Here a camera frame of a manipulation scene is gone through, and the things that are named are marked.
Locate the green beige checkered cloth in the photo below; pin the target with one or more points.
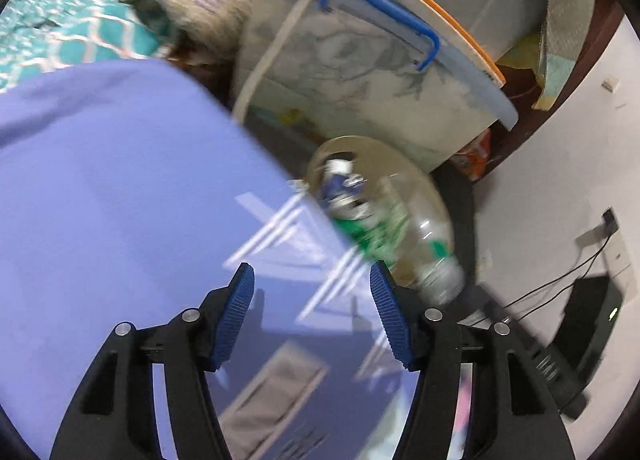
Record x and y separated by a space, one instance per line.
565 39

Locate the white wall socket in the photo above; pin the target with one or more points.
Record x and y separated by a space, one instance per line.
617 252

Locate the teal patterned quilt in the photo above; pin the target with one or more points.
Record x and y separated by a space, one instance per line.
65 34

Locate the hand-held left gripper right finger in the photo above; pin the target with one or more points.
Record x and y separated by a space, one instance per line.
392 320

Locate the clear plastic bottle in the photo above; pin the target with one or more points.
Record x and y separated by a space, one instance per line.
440 280

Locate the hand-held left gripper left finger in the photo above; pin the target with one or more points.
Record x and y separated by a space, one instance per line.
232 320

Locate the small white wall fitting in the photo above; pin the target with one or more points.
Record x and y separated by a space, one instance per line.
611 84

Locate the crushed green can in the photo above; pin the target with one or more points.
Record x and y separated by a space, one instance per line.
375 237

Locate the tan plastic bin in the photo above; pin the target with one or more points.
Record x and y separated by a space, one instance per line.
425 200

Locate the orange snack bag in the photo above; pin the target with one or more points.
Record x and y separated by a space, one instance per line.
475 154

